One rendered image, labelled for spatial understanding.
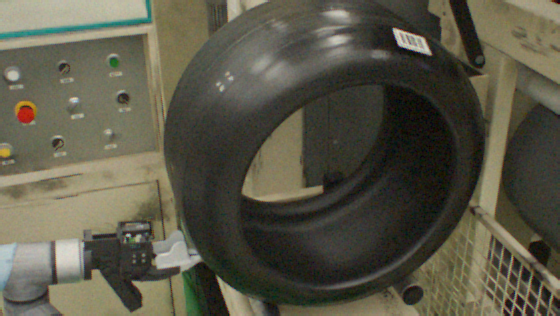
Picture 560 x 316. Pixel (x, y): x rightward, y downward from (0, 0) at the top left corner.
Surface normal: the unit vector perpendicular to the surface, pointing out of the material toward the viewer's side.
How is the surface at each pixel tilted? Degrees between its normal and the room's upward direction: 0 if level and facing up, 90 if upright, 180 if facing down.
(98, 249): 90
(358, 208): 45
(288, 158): 90
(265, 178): 90
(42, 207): 90
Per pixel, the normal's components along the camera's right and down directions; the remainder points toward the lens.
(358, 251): -0.32, -0.78
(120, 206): 0.29, 0.45
